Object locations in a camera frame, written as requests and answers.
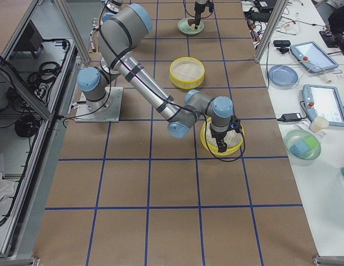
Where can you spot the white cloth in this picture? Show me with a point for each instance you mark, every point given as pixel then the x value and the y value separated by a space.
pixel 6 186

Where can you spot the black power adapter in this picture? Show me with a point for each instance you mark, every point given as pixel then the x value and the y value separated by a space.
pixel 291 117

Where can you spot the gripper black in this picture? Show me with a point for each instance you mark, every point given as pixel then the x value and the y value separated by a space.
pixel 218 137
pixel 198 12

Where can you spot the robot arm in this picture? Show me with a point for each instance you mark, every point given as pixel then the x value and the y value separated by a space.
pixel 113 7
pixel 118 36

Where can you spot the far teach pendant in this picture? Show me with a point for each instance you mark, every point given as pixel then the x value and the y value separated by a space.
pixel 313 57

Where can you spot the yellow bamboo steamer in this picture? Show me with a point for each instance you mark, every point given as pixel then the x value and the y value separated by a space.
pixel 233 140
pixel 187 73

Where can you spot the blue plate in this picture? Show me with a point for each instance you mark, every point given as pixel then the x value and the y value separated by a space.
pixel 283 76

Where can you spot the black webcam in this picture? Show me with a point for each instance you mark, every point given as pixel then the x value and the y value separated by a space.
pixel 282 45

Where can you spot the teach pendant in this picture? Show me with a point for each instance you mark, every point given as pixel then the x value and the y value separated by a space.
pixel 324 101
pixel 313 57

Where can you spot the green bowl with sponges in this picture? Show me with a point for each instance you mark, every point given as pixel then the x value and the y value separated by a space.
pixel 302 146

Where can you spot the white steamed bun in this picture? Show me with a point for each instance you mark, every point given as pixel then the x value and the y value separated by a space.
pixel 194 26

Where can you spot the aluminium frame post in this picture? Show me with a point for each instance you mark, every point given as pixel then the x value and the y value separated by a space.
pixel 270 28

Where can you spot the light green plate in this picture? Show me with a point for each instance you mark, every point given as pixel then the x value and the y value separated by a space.
pixel 186 29

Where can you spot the paper cup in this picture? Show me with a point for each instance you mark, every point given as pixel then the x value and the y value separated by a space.
pixel 319 123

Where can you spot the near teach pendant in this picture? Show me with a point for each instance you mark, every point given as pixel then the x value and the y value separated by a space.
pixel 324 101

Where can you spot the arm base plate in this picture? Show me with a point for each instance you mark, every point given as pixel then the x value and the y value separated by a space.
pixel 106 110

